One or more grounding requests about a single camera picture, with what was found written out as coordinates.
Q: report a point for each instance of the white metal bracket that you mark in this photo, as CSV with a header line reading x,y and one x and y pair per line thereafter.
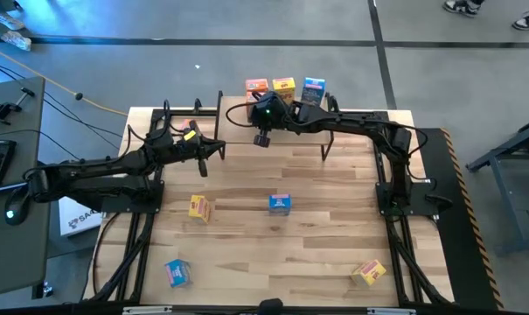
x,y
148,310
391,311

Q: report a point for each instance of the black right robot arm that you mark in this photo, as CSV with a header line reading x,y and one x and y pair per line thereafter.
x,y
343,122

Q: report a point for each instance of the blue Rice Krispies cereal box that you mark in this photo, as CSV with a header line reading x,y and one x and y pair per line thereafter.
x,y
177,273
313,89
280,205

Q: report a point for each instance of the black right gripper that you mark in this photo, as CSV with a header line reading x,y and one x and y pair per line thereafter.
x,y
268,109

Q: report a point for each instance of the person's black white shoe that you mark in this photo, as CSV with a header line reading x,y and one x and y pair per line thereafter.
x,y
461,6
528,19

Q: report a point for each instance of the silver desk clamp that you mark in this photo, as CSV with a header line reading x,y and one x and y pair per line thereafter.
x,y
45,289

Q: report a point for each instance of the blue-grey metal rack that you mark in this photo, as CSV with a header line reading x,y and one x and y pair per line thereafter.
x,y
506,201

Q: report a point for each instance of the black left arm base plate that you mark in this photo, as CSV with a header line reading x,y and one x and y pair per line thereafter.
x,y
157,205

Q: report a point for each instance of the yellow Corn Pops cereal box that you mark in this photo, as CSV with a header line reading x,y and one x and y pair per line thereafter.
x,y
283,89
369,272
199,207

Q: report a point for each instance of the black computer mouse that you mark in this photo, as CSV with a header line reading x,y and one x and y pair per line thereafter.
x,y
17,207

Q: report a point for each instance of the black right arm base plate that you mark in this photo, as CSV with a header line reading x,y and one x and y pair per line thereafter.
x,y
415,205

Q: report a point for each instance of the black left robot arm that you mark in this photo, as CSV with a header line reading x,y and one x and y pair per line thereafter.
x,y
93,179

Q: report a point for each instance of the dark grey desk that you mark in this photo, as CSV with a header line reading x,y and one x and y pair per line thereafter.
x,y
23,144
10,262

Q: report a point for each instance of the black floor tape line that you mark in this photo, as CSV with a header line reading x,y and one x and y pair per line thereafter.
x,y
203,42
381,52

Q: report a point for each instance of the small black ball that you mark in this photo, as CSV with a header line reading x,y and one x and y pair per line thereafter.
x,y
78,95

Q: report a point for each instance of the black mat with hazard stripe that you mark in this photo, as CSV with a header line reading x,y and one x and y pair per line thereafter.
x,y
465,262

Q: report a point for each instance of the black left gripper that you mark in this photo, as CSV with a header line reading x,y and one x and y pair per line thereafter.
x,y
181,146

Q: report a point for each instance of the wooden shelf with black frame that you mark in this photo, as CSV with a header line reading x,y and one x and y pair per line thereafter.
x,y
299,137

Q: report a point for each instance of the white box with logo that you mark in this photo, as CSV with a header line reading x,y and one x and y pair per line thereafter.
x,y
78,223

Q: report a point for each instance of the black aluminium rig frame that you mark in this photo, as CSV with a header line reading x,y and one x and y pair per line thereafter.
x,y
395,271

